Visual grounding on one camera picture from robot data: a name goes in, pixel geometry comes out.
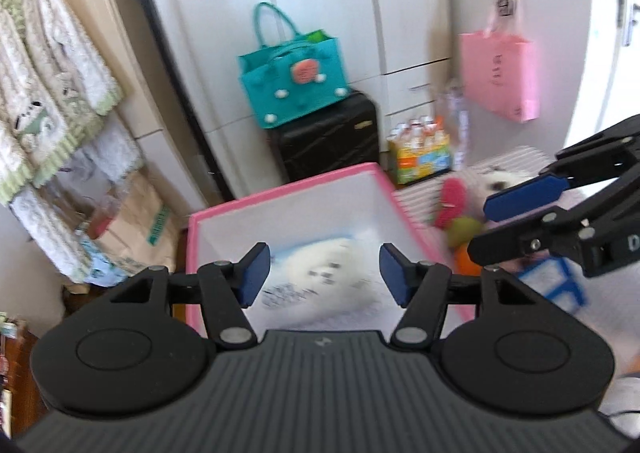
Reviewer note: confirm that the clear plastic bag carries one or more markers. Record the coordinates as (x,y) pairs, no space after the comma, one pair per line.
(450,105)

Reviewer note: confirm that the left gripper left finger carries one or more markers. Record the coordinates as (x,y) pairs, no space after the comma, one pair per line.
(223,290)

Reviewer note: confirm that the pink storage box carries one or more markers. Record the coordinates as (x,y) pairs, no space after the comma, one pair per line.
(357,202)

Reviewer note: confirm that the striped tablecloth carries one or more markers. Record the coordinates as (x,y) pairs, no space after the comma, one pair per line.
(608,304)

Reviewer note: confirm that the brown paper bag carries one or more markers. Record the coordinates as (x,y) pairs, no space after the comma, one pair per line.
(134,227)

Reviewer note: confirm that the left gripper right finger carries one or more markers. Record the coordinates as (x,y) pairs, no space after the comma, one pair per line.
(425,290)

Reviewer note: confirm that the white green knit cardigan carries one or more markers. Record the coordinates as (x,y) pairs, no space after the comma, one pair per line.
(58,107)

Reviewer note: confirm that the teal felt tote bag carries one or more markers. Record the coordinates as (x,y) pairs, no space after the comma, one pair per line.
(294,78)

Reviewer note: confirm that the white soft cotton tissue pack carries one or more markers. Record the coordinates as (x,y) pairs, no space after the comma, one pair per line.
(315,283)

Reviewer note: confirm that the white door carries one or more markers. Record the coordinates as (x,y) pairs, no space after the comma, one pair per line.
(609,89)

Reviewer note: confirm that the orange plush ball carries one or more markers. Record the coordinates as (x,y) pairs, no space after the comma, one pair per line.
(464,264)

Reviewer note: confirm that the black suitcase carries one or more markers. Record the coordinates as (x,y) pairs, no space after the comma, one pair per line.
(341,135)

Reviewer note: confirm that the drink bottle multipack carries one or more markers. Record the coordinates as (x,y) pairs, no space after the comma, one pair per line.
(417,149)

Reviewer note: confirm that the white brown cat plush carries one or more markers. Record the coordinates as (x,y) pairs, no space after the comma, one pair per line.
(484,183)

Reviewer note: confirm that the pink paper shopping bag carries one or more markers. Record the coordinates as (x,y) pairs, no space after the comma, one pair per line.
(498,68)

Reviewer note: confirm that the red fuzzy plush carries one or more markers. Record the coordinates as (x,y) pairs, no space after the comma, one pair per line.
(452,202)

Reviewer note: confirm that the grey three-door wardrobe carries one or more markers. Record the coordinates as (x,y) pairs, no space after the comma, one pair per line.
(397,52)

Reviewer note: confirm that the silver door handle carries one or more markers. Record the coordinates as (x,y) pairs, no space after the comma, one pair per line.
(626,20)

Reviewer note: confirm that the green plush ball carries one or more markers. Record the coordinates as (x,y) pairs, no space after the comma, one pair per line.
(461,230)

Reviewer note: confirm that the wooden cabinet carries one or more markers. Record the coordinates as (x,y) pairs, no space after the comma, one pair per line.
(150,108)

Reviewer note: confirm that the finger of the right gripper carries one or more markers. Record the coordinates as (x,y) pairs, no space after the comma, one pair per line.
(545,190)
(520,242)

